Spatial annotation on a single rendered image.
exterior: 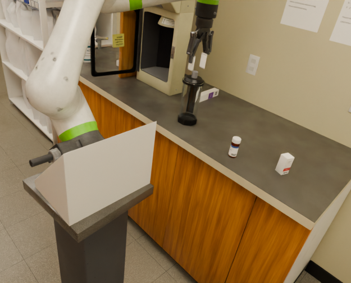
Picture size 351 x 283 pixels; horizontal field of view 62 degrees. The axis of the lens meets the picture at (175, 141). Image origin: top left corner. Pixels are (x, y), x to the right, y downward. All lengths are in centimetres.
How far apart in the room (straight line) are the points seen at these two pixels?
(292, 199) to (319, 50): 86
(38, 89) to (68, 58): 12
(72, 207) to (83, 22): 52
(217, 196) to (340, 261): 103
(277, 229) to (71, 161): 85
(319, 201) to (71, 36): 102
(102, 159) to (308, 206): 76
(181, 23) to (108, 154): 102
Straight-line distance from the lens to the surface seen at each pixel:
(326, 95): 177
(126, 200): 102
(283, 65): 183
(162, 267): 201
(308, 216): 117
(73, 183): 85
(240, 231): 141
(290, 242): 129
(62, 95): 84
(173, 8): 164
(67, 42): 87
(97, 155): 85
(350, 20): 170
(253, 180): 122
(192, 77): 143
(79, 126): 96
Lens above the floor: 164
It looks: 32 degrees down
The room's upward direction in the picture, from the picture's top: 9 degrees clockwise
